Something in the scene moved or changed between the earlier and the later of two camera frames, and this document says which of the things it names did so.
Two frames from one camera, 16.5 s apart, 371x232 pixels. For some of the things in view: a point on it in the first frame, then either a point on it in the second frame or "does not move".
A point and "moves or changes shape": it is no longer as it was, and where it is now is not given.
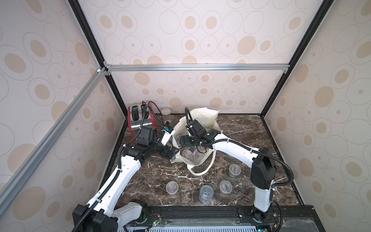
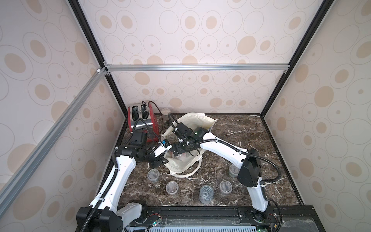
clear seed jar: x=225 y=187 does not move
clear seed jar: x=172 y=187 does not move
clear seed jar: x=206 y=194 does not move
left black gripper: x=170 y=154 to x=158 y=160
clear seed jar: x=234 y=170 does not move
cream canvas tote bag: x=196 y=134 moves or changes shape
